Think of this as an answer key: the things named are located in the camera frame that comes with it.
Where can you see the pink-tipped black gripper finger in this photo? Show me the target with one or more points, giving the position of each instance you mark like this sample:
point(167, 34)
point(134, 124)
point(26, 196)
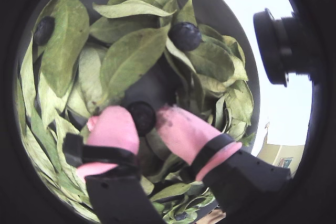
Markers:
point(183, 134)
point(113, 132)

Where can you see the dark grey shallow bowl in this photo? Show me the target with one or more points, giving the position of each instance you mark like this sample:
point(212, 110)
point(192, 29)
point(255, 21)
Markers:
point(152, 85)

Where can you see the pile of green leaves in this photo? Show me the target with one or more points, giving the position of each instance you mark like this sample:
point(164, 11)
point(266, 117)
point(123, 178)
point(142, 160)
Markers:
point(131, 58)

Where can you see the black camera lens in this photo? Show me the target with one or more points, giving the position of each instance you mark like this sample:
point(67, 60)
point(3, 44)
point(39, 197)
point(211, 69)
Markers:
point(275, 48)

